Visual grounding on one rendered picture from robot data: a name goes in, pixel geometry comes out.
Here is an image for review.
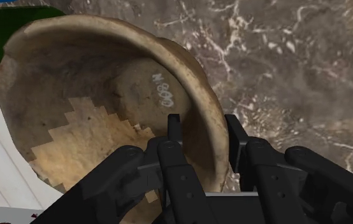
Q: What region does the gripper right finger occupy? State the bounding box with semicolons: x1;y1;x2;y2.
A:
224;113;353;224

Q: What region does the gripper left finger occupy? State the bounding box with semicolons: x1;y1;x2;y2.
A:
30;113;219;224

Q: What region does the tan earthenware bowl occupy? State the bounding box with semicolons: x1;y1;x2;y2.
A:
0;13;230;224

